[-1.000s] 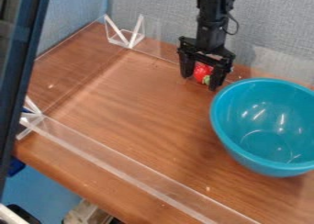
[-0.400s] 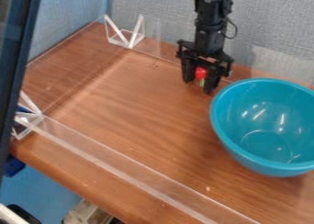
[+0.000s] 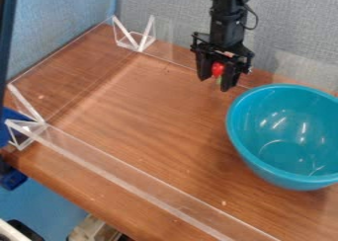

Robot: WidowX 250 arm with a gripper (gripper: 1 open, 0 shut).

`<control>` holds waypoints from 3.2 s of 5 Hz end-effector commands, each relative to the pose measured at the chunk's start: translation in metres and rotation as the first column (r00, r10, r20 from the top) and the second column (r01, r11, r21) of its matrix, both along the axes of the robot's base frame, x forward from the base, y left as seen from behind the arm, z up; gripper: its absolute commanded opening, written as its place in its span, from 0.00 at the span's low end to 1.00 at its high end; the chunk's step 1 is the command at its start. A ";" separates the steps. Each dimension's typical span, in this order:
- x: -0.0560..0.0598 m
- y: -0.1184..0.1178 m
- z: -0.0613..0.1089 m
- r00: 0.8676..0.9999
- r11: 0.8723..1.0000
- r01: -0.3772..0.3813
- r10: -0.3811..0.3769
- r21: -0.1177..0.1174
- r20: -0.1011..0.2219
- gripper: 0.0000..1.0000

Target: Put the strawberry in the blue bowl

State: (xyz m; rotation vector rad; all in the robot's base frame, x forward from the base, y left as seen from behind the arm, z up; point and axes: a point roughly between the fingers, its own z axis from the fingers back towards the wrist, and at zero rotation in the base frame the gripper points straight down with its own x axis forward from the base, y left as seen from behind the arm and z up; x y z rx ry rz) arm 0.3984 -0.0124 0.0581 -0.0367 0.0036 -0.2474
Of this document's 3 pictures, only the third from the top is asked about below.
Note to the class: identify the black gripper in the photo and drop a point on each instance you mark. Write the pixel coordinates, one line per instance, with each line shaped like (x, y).
(233, 54)

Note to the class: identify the red strawberry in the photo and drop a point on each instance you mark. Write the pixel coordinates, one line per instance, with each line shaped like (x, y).
(217, 71)

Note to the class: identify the blue plastic bowl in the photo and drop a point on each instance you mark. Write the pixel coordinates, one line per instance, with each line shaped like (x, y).
(282, 126)

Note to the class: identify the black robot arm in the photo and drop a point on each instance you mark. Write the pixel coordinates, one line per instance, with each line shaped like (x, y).
(229, 22)

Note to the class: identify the clear acrylic barrier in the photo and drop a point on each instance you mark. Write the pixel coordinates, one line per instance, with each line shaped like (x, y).
(123, 134)

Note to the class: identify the grey box under table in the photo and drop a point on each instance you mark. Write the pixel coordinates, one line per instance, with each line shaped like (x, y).
(92, 229)

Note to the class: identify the white black object under table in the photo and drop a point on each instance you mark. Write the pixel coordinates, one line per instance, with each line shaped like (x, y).
(16, 231)

